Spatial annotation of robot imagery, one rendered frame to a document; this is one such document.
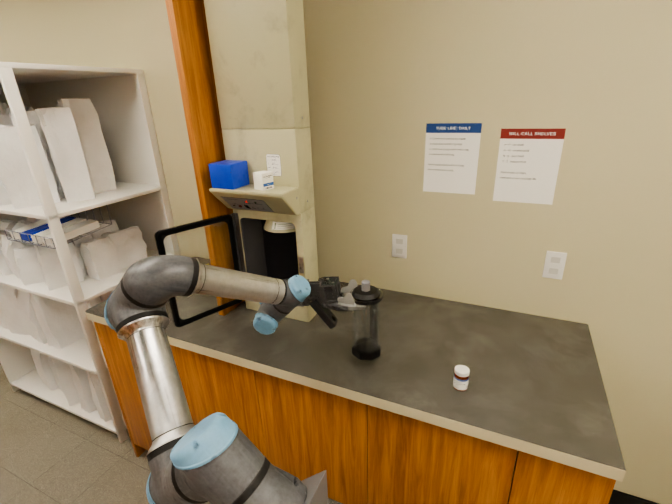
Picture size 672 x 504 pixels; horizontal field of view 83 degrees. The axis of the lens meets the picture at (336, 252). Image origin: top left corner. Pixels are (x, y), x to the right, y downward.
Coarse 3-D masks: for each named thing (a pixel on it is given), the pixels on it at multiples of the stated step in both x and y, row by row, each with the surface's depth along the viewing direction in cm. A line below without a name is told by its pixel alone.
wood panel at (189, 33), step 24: (168, 0) 124; (192, 0) 130; (192, 24) 132; (192, 48) 133; (192, 72) 134; (192, 96) 136; (216, 96) 146; (192, 120) 137; (216, 120) 148; (192, 144) 141; (216, 144) 150
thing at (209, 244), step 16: (224, 224) 153; (176, 240) 141; (192, 240) 145; (208, 240) 150; (224, 240) 154; (192, 256) 147; (208, 256) 151; (224, 256) 156; (192, 304) 152; (208, 304) 157
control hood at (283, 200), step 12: (216, 192) 141; (228, 192) 138; (240, 192) 136; (252, 192) 134; (264, 192) 132; (276, 192) 132; (288, 192) 132; (228, 204) 149; (276, 204) 136; (288, 204) 134
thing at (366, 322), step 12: (360, 300) 120; (372, 300) 119; (360, 312) 122; (372, 312) 121; (360, 324) 123; (372, 324) 123; (360, 336) 125; (372, 336) 125; (360, 348) 127; (372, 348) 126
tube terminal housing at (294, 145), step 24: (240, 144) 143; (264, 144) 138; (288, 144) 134; (264, 168) 142; (288, 168) 138; (312, 192) 148; (240, 216) 155; (264, 216) 150; (288, 216) 145; (312, 216) 151; (312, 240) 153; (312, 264) 156; (312, 312) 162
